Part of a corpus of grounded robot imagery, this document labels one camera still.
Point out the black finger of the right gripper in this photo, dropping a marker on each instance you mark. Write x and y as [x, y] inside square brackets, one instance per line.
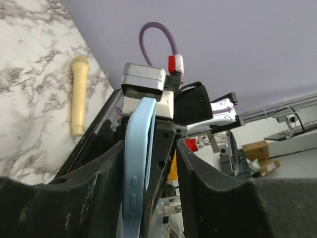
[165, 135]

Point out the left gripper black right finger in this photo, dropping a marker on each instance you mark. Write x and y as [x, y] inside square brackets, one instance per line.
[215, 205]

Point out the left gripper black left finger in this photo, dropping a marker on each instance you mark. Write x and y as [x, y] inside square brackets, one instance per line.
[84, 203]

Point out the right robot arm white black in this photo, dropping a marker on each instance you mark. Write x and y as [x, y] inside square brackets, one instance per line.
[179, 114]

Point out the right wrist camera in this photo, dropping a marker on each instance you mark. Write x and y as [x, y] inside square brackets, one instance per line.
[139, 81]

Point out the beige wooden handle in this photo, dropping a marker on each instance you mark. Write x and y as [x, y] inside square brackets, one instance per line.
[80, 70]

